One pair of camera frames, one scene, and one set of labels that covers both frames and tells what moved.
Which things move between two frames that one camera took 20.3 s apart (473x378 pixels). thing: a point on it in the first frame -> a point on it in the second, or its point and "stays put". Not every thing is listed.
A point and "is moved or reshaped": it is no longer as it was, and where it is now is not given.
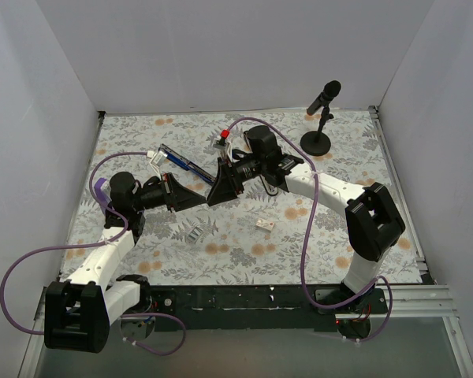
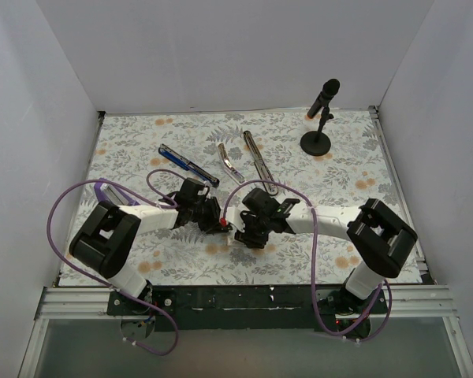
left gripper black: (169, 192) -> (214, 215)
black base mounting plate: (258, 308) stays put
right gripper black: (232, 178) -> (247, 228)
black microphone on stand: (316, 142) stays put
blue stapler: (190, 166) stays put
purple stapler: (102, 188) stays put
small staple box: (264, 224) is moved or reshaped
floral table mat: (260, 237) stays put
